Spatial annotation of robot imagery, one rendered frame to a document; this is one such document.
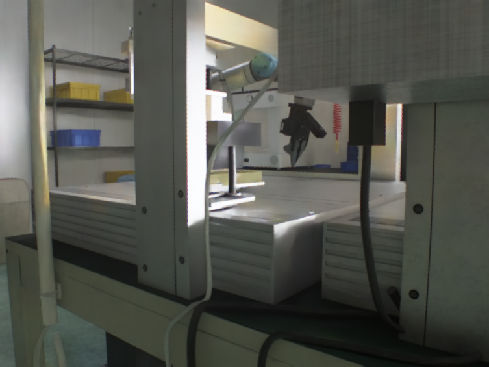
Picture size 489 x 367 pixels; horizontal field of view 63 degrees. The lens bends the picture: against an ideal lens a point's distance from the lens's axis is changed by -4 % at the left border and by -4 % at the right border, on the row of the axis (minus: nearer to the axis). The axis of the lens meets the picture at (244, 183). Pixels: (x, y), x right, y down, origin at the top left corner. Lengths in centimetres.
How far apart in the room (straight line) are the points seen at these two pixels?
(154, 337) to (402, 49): 48
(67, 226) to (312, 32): 65
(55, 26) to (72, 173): 142
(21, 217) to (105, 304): 316
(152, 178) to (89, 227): 25
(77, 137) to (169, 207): 338
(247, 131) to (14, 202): 326
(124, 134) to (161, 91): 418
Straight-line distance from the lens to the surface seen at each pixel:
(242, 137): 61
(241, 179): 82
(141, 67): 59
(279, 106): 355
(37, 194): 78
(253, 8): 64
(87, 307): 74
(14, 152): 417
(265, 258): 49
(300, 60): 32
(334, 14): 31
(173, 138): 53
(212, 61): 78
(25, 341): 103
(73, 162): 441
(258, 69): 137
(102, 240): 75
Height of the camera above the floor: 94
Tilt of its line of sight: 5 degrees down
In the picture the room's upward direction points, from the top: straight up
